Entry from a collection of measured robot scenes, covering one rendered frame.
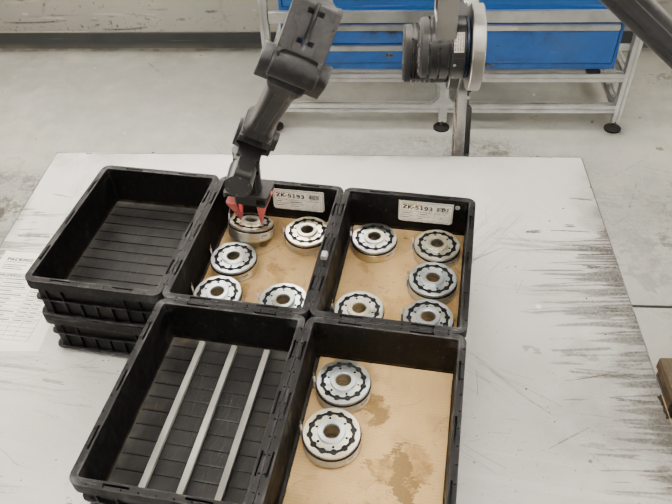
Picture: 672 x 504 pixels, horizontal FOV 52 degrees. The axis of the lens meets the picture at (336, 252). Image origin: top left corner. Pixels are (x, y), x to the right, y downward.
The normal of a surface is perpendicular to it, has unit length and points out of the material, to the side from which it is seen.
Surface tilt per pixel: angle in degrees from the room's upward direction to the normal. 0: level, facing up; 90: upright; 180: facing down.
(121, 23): 90
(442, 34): 90
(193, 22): 90
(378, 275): 0
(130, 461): 0
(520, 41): 90
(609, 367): 0
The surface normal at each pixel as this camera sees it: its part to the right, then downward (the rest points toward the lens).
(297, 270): -0.04, -0.73
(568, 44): -0.06, 0.69
